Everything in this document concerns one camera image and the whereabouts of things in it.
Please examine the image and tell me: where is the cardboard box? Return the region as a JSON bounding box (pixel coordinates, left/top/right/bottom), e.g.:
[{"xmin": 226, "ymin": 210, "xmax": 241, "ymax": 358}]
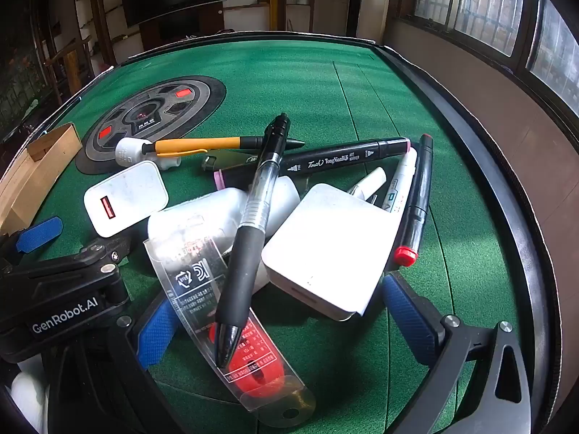
[{"xmin": 0, "ymin": 122, "xmax": 83, "ymax": 236}]

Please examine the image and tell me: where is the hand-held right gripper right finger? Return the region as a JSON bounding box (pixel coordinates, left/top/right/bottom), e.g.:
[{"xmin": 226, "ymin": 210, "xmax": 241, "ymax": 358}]
[{"xmin": 382, "ymin": 273, "xmax": 534, "ymax": 434}]

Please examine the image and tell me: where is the orange ballpoint pen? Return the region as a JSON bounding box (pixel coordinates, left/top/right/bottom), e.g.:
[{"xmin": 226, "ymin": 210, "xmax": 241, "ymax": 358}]
[{"xmin": 141, "ymin": 136, "xmax": 305, "ymax": 155}]

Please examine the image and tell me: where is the black marker red cap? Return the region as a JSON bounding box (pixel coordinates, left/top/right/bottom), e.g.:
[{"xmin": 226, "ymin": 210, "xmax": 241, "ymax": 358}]
[{"xmin": 393, "ymin": 133, "xmax": 435, "ymax": 267}]

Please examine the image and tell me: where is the small white charger red port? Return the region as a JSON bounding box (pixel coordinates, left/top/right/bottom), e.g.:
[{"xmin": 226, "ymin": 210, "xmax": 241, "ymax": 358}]
[{"xmin": 84, "ymin": 159, "xmax": 170, "ymax": 238}]

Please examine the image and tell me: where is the clear package with red item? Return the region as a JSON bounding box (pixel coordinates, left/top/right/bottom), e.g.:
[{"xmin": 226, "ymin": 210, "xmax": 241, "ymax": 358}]
[{"xmin": 143, "ymin": 235, "xmax": 316, "ymax": 428}]

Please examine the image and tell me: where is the green lighter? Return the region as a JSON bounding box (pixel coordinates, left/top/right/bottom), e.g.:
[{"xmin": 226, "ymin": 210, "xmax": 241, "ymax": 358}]
[{"xmin": 201, "ymin": 154, "xmax": 258, "ymax": 173}]

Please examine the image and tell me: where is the person's left hand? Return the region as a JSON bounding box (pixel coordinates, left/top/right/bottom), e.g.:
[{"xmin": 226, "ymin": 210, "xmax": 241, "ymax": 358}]
[{"xmin": 10, "ymin": 367, "xmax": 50, "ymax": 434}]

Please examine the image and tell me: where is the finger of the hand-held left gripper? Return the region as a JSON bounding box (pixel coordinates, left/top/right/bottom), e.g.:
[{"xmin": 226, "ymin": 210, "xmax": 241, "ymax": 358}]
[
  {"xmin": 0, "ymin": 216, "xmax": 65, "ymax": 277},
  {"xmin": 76, "ymin": 234, "xmax": 134, "ymax": 277}
]

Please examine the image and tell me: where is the black art marker pink cap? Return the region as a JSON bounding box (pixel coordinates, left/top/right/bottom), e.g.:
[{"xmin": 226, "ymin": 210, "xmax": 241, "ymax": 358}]
[{"xmin": 212, "ymin": 137, "xmax": 411, "ymax": 187}]

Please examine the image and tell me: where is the window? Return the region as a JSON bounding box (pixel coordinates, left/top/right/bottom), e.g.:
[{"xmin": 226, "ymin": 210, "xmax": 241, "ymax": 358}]
[{"xmin": 398, "ymin": 0, "xmax": 579, "ymax": 118}]

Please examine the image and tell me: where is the black gel pen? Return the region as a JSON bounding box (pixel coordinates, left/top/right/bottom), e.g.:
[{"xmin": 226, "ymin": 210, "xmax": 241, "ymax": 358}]
[{"xmin": 214, "ymin": 112, "xmax": 291, "ymax": 369}]

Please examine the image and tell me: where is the small white marker cap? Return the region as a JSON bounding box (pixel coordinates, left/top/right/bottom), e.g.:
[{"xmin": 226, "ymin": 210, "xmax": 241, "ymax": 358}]
[{"xmin": 348, "ymin": 166, "xmax": 387, "ymax": 204}]

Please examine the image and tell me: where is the round table control panel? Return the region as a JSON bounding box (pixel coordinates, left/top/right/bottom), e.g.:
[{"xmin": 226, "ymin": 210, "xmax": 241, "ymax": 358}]
[{"xmin": 75, "ymin": 78, "xmax": 227, "ymax": 176}]

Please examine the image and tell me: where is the small white plastic bottle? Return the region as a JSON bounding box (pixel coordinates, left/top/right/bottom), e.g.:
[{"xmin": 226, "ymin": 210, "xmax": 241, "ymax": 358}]
[{"xmin": 115, "ymin": 137, "xmax": 182, "ymax": 170}]

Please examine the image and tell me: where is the large white power adapter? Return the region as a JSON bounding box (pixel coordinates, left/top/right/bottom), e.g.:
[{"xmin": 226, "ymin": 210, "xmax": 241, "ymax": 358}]
[{"xmin": 261, "ymin": 184, "xmax": 403, "ymax": 322}]

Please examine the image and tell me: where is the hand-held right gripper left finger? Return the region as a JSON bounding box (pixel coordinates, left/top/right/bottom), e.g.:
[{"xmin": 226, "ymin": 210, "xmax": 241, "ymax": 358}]
[{"xmin": 106, "ymin": 299, "xmax": 186, "ymax": 434}]

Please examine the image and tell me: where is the white marker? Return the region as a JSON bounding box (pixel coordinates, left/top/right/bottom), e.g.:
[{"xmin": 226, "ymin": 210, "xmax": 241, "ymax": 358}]
[{"xmin": 380, "ymin": 148, "xmax": 419, "ymax": 213}]

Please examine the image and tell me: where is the large white plastic bottle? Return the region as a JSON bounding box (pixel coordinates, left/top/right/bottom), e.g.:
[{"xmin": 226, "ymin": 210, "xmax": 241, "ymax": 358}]
[{"xmin": 147, "ymin": 175, "xmax": 301, "ymax": 294}]

